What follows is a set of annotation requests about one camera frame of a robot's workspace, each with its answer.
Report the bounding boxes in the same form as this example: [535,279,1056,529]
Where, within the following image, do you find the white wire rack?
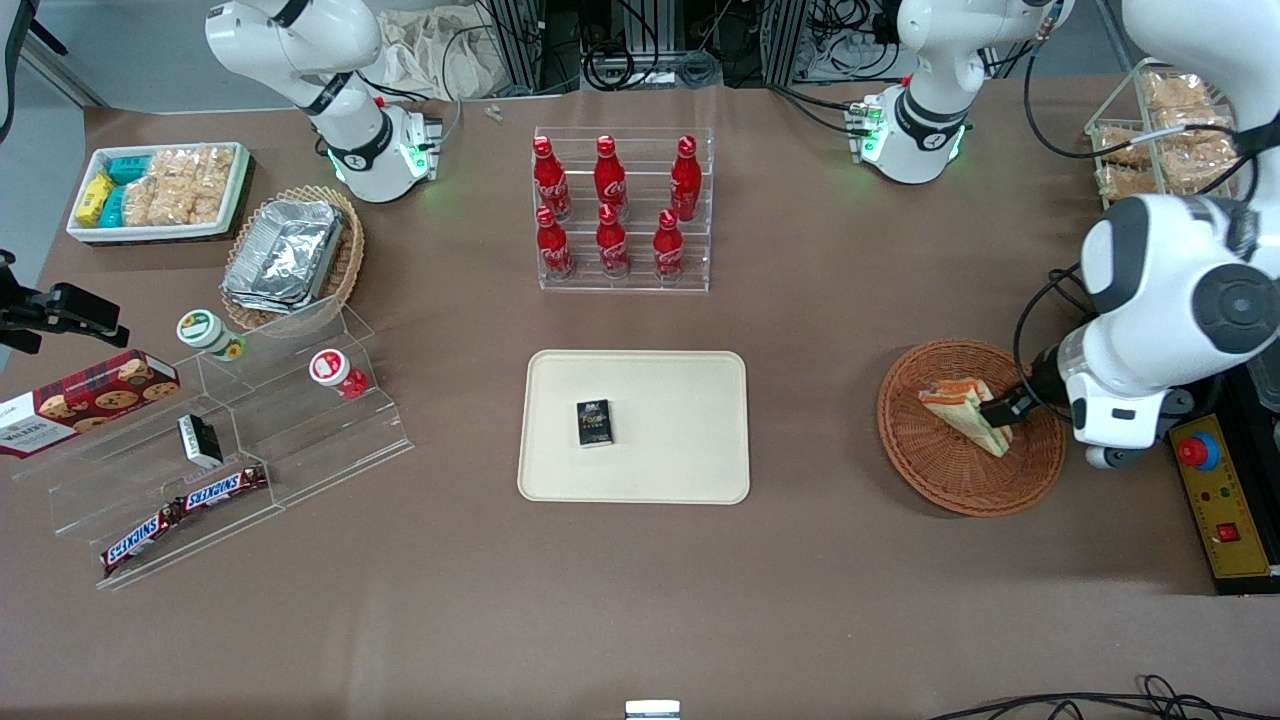
[1085,57,1263,211]

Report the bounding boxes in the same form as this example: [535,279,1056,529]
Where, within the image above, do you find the yellow emergency stop box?
[1168,413,1274,581]

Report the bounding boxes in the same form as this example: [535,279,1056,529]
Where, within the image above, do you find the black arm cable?
[1013,40,1263,406]

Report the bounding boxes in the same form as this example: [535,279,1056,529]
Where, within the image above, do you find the wrapped cracker pack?
[1095,125,1153,166]
[1143,72,1209,111]
[1165,138,1251,193]
[1150,105,1236,143]
[1095,165,1161,203]

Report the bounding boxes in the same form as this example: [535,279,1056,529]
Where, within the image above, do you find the beige plastic tray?
[517,349,751,505]

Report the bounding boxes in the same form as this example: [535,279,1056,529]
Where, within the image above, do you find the white rectangular snack tray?
[66,142,251,244]

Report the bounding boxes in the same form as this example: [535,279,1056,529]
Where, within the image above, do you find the round brown wicker basket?
[877,340,1067,518]

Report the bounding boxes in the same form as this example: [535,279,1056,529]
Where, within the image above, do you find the clear acrylic bottle rack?
[533,127,716,294]

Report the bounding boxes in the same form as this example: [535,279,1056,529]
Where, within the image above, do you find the black and white small box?
[177,413,225,469]

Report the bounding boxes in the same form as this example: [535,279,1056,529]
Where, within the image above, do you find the coiled black cable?
[585,45,721,93]

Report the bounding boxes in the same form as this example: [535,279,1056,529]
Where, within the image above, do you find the red cola bottle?
[670,135,703,222]
[594,135,629,219]
[596,204,632,278]
[654,209,686,282]
[533,136,571,221]
[536,206,576,281]

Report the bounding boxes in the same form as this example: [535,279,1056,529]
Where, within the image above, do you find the clear rice cracker bag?
[190,147,237,226]
[120,150,196,227]

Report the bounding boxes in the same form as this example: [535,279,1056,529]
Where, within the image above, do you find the aluminium foil container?
[222,199,346,314]

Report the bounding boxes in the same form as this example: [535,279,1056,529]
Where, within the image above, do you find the black machine housing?
[1170,340,1280,597]

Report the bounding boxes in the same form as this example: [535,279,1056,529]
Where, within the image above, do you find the aluminium frame post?
[480,0,583,96]

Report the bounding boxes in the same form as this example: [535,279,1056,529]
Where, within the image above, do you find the black floor cable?
[925,675,1280,720]

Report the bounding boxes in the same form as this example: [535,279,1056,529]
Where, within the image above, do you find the clear acrylic stepped shelf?
[12,297,415,591]

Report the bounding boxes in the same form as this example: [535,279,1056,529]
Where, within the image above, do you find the white cloth bag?
[375,8,506,101]

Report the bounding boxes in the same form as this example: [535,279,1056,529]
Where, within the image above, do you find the yellow snack packet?
[75,172,116,227]

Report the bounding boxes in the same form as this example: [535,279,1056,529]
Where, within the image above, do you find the red lid cup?
[308,349,369,400]

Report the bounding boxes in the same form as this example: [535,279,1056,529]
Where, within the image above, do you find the red tartan cookie box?
[0,350,182,460]

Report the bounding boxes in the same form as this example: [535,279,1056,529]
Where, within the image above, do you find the oval light wicker basket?
[221,185,366,332]

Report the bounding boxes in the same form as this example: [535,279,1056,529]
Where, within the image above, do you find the green lid cup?
[177,309,248,362]

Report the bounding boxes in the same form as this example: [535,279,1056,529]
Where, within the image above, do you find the snickers chocolate bar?
[101,503,186,578]
[178,464,269,513]

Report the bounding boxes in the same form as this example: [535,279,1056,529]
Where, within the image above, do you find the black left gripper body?
[1028,335,1089,413]

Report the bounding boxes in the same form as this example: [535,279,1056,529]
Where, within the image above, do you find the black power cable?
[1047,263,1101,321]

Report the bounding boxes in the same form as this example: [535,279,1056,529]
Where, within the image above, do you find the black camera clamp mount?
[0,250,132,356]

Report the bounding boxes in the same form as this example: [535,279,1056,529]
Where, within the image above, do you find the triangle sandwich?
[918,378,1014,459]

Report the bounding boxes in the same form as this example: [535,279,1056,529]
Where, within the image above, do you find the black chair part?
[0,0,69,141]

